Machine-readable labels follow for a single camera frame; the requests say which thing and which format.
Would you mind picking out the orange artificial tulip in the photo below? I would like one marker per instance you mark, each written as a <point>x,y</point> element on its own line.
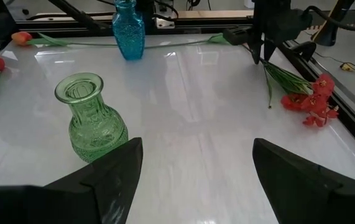
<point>21,38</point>

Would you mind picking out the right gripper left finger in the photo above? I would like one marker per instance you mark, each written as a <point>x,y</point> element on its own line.
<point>71,202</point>

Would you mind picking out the green glass vase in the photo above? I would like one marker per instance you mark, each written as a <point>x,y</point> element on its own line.
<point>93,124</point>

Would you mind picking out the large blue glass vase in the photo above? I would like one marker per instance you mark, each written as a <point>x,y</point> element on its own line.
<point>129,34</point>

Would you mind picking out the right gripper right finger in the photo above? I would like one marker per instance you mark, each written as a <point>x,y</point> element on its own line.
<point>304,199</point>

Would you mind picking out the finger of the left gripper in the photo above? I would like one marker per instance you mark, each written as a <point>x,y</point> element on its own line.
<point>255,49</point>
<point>269,48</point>

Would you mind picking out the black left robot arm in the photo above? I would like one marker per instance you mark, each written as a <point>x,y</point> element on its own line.
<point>147,18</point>

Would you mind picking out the black rail clamp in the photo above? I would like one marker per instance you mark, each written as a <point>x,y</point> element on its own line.
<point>303,49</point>

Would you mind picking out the black cone-shaped stand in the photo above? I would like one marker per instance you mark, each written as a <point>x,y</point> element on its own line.
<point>329,25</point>

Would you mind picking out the black aluminium table frame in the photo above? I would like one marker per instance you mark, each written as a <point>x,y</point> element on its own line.
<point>71,25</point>

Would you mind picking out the red blossom spray long leaves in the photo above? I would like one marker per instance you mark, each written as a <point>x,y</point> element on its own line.
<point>314,99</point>

